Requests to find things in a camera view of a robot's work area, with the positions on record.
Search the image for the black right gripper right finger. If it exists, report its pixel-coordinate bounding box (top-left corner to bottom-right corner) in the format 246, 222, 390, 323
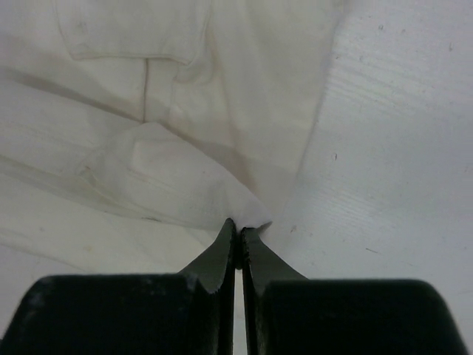
240, 229, 467, 354

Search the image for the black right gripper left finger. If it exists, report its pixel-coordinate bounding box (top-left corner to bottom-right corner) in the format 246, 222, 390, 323
1, 220, 237, 354

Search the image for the white t shirt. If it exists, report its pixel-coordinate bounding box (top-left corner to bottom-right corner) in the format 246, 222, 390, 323
1, 1, 344, 272

